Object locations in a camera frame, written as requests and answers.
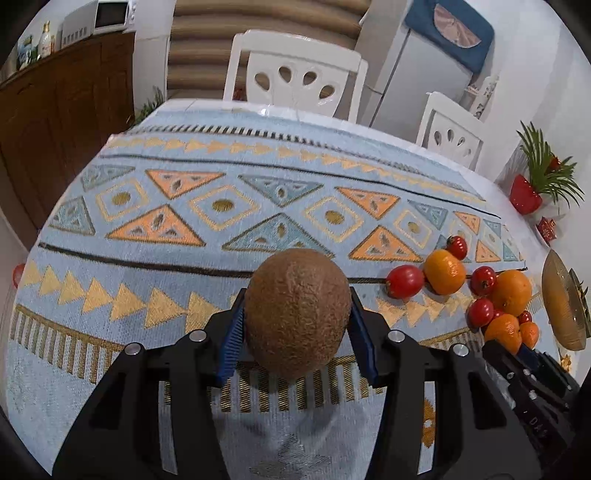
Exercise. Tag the small orange near gripper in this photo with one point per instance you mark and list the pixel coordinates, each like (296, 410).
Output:
(530, 334)

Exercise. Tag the silver refrigerator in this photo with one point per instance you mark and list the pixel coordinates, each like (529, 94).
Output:
(403, 68)

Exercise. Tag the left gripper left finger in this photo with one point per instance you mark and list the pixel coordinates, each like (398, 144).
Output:
(116, 433)

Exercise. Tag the patterned blue table mat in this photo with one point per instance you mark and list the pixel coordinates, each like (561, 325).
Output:
(170, 219)

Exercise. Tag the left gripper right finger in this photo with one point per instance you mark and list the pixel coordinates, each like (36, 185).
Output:
(477, 435)

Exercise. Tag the bottles on cabinet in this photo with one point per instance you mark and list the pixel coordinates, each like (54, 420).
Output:
(29, 52)

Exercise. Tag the brown coconut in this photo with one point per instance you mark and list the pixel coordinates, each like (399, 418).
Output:
(297, 307)

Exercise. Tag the lower orange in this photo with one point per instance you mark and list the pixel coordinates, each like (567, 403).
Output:
(512, 292)

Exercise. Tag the green plant in red pot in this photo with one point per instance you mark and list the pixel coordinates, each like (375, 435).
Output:
(547, 174)

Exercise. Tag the brown wooden cabinet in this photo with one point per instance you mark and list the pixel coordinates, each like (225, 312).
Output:
(55, 117)

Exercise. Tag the red object on floor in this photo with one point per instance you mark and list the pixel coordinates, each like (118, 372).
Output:
(17, 274)

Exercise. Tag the small red tomato low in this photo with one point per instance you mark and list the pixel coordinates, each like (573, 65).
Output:
(525, 317)

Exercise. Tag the upper orange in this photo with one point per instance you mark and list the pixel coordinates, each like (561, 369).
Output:
(444, 272)

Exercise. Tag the left white chair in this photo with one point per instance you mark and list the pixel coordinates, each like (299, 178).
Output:
(296, 72)

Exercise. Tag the right white chair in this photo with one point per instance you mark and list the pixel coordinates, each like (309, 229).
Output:
(450, 130)

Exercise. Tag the white chair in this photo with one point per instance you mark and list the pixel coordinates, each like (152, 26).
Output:
(296, 72)
(450, 130)

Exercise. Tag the red tomato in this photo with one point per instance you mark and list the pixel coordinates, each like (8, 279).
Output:
(483, 281)
(404, 282)
(457, 246)
(480, 313)

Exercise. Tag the small green floor plant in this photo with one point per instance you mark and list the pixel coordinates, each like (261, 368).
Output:
(149, 106)

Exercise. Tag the striped brown window blind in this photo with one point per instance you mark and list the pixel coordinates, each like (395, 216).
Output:
(202, 33)

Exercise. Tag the blue fridge cover cloth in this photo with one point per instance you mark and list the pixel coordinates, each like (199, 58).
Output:
(455, 27)

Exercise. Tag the golden fruit bowl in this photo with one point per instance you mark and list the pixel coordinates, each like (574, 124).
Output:
(563, 304)

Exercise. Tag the white microwave oven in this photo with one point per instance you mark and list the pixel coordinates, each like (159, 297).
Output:
(97, 18)

